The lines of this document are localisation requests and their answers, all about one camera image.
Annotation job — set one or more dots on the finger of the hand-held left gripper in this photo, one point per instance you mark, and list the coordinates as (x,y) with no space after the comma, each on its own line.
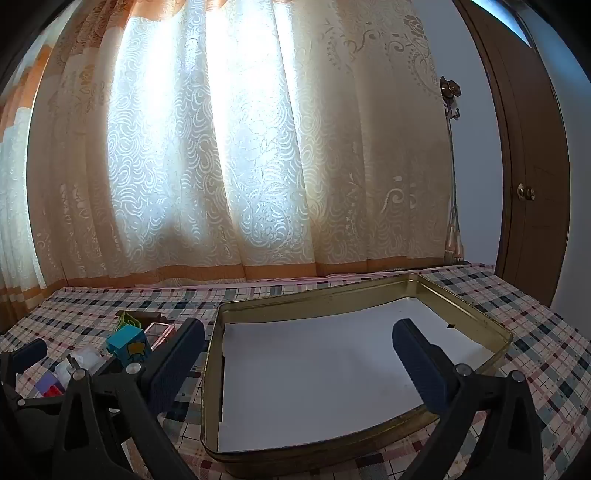
(28,355)
(32,402)

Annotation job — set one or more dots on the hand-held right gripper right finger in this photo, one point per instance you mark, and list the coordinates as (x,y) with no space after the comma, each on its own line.
(418,364)

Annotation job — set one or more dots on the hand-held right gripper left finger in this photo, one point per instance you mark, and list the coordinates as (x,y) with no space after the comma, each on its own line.
(175,369)

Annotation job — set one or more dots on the red toy brick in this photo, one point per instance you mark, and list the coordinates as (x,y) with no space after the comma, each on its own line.
(53,391)

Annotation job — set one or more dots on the purple toy block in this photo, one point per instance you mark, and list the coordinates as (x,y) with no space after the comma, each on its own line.
(48,382)

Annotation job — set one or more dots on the gold metal tin tray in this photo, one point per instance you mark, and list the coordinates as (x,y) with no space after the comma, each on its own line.
(211,369)

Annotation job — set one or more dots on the white charger plug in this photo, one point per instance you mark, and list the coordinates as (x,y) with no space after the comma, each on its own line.
(63,369)

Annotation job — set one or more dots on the pink card box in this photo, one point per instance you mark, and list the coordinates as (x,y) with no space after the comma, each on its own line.
(159,330)

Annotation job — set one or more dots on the brown wooden piece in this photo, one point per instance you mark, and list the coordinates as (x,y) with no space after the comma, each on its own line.
(150,316)

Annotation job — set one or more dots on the teal cube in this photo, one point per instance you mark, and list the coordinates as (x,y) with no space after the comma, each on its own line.
(122,339)

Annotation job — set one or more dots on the translucent plastic container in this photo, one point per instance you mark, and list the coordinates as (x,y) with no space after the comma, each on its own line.
(90,359)

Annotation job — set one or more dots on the green toy block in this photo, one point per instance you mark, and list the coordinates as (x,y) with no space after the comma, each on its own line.
(127,320)

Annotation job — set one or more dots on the white paper liner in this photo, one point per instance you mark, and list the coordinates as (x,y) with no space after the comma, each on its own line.
(323,369)

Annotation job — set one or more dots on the plaid tablecloth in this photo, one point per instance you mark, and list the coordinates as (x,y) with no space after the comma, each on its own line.
(531,323)

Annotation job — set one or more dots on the brass door knob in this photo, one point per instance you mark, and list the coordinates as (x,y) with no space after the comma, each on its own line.
(526,192)

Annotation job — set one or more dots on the cream patterned curtain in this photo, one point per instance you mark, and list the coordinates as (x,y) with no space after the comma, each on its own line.
(231,138)

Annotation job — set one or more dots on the brown wooden door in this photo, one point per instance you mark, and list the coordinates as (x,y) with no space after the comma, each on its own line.
(531,138)

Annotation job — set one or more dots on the brass flower curtain hook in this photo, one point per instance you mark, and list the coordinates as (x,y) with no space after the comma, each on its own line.
(450,87)

